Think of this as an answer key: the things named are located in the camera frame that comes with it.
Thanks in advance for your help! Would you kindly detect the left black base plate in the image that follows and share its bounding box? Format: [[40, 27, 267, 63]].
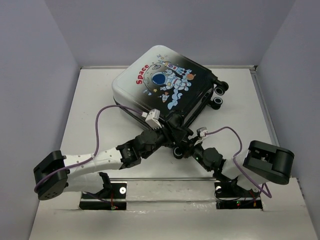
[[78, 181, 128, 211]]

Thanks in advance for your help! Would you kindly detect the purple cable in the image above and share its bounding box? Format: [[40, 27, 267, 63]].
[[204, 126, 273, 198], [33, 105, 148, 193]]

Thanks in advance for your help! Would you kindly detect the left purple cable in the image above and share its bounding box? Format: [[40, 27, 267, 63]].
[[33, 105, 148, 193]]

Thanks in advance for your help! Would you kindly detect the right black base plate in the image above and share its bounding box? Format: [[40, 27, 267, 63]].
[[214, 182, 263, 210]]

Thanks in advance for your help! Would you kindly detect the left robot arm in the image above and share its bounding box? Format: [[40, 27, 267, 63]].
[[33, 124, 193, 201]]

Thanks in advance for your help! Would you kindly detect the black and white suitcase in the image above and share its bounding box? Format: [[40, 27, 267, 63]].
[[111, 45, 229, 158]]

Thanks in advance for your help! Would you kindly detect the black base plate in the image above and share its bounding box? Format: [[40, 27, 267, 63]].
[[78, 181, 128, 211], [214, 182, 263, 210]]

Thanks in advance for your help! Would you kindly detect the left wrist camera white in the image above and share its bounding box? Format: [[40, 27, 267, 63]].
[[141, 109, 162, 130]]

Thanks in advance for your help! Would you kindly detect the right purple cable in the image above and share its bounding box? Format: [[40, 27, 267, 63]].
[[204, 126, 273, 198]]

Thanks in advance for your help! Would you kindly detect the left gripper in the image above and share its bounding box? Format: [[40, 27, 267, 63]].
[[141, 120, 187, 160]]

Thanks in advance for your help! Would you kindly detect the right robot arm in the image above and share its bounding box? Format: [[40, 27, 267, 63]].
[[186, 140, 295, 196]]

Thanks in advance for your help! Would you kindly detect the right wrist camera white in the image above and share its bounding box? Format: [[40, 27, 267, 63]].
[[194, 127, 209, 146]]

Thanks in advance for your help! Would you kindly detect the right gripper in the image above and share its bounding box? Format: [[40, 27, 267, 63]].
[[177, 135, 211, 172]]

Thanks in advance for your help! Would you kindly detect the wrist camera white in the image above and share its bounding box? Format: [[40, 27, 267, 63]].
[[141, 109, 162, 130], [194, 127, 209, 146]]

